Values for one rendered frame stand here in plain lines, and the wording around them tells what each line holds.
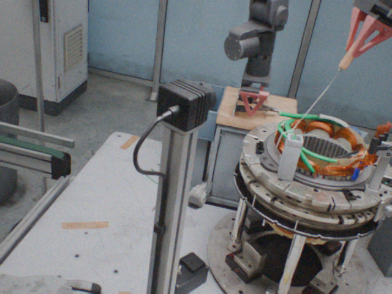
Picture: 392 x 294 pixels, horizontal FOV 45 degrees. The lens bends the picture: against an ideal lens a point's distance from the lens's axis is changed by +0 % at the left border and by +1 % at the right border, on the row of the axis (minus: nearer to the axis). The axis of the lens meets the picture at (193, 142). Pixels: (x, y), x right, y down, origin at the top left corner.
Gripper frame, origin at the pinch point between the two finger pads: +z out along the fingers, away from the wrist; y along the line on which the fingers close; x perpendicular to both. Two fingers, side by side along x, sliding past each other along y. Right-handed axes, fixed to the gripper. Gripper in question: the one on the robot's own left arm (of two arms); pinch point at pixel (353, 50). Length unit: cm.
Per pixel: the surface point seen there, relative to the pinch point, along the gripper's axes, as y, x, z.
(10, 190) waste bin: -129, -10, 151
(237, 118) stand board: -22.0, 3.4, 29.5
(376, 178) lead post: 14.6, 9.6, 17.0
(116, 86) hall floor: -257, 73, 136
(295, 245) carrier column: 13.3, 4.7, 37.1
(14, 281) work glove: -5, -39, 74
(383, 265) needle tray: 12, 40, 41
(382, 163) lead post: 14.3, 8.4, 13.9
